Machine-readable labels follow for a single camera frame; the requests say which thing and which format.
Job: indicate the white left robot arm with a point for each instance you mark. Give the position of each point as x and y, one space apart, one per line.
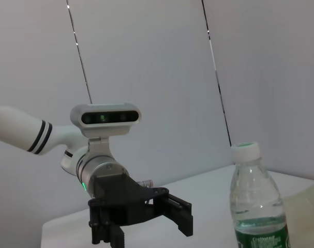
17 126

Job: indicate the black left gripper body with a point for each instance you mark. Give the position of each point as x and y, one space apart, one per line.
125 201

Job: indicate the translucent green fruit plate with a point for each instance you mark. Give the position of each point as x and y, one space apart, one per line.
304 214

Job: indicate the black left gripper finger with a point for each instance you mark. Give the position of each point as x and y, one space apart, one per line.
180 214
105 230

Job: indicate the left wrist camera housing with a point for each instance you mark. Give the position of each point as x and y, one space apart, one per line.
107 118

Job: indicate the clear plastic water bottle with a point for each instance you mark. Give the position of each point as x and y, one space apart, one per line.
255 193

